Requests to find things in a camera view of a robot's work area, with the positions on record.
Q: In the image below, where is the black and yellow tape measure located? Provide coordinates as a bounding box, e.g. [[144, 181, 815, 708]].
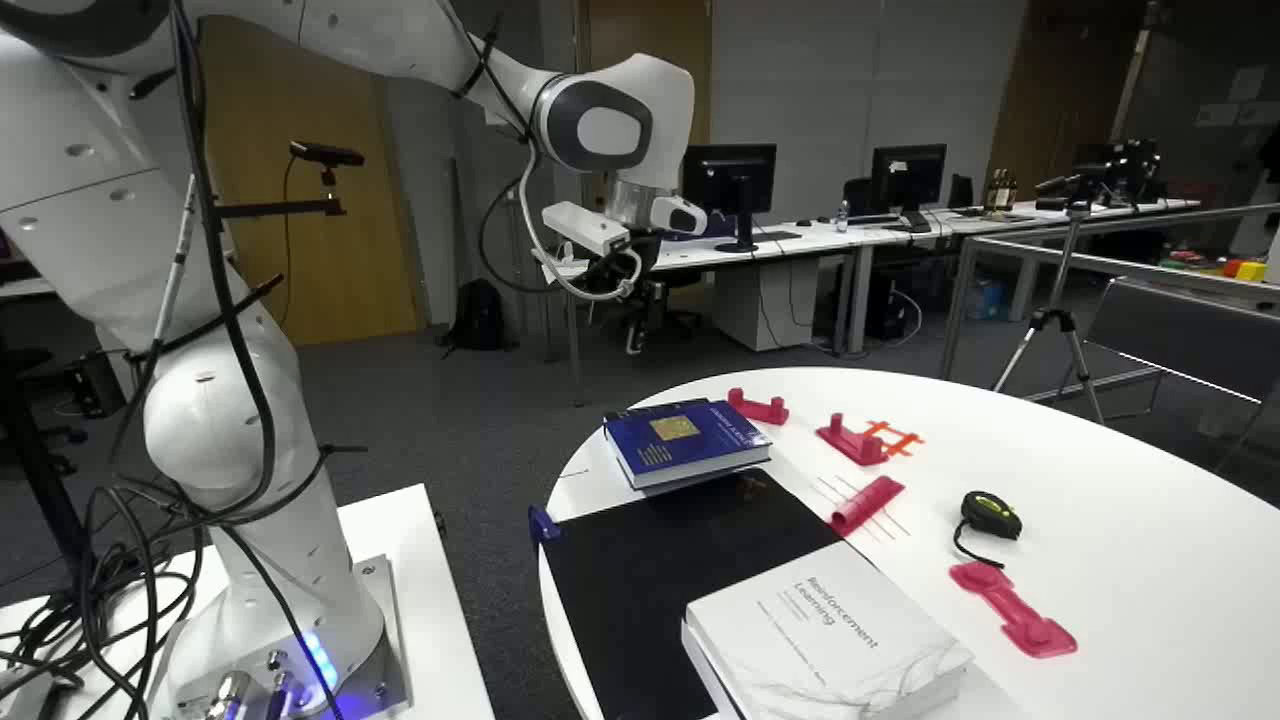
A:
[[950, 492, 1025, 561]]

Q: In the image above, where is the blue book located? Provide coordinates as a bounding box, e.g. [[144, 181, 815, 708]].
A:
[[603, 401, 770, 480]]

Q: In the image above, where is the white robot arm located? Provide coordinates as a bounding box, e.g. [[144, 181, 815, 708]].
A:
[[0, 0, 702, 708]]

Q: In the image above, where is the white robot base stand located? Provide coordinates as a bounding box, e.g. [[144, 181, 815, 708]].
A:
[[0, 490, 496, 720]]

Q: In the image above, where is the white round table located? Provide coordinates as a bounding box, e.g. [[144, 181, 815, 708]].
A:
[[534, 365, 1280, 720]]

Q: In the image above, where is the black mat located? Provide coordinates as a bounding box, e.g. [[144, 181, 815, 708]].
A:
[[543, 472, 836, 720]]

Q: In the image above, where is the red and orange plastic part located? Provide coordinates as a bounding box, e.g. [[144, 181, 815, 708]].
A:
[[821, 417, 919, 468]]

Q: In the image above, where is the black robot cables bundle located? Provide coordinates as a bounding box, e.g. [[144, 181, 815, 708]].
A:
[[0, 478, 205, 720]]

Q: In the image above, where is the pink flat plastic part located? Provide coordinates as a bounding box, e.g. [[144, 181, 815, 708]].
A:
[[948, 563, 1075, 661]]

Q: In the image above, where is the black computer monitor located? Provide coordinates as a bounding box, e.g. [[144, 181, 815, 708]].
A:
[[870, 143, 948, 211], [678, 143, 774, 254]]

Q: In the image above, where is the dark navy book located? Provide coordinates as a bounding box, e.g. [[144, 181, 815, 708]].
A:
[[615, 463, 765, 496]]

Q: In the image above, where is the left black computer monitor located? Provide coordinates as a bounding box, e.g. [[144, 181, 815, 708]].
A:
[[678, 143, 774, 254]]

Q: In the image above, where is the blue clamp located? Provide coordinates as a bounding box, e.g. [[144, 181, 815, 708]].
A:
[[529, 508, 559, 543]]

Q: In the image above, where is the red plastic clip part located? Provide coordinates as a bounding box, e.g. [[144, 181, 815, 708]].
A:
[[728, 387, 793, 425]]

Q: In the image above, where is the black microphone on stand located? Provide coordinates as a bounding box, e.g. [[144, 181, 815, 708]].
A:
[[217, 142, 362, 221]]

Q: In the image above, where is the metal frame railing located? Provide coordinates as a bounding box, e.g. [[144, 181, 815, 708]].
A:
[[939, 199, 1280, 378]]

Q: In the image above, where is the white reinforcement learning book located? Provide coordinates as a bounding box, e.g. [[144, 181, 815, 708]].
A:
[[678, 539, 973, 720]]

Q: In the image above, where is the red plastic strip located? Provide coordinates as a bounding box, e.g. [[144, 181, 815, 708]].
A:
[[831, 478, 904, 535]]

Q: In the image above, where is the black camera tripod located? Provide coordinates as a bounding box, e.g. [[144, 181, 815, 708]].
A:
[[990, 215, 1112, 425]]

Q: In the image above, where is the right black computer monitor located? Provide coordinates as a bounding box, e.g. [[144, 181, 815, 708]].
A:
[[870, 143, 948, 211]]

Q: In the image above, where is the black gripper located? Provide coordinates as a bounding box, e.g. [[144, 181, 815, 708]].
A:
[[578, 235, 660, 293]]

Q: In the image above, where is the white office desk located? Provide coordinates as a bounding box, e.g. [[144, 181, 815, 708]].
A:
[[649, 199, 1193, 352]]

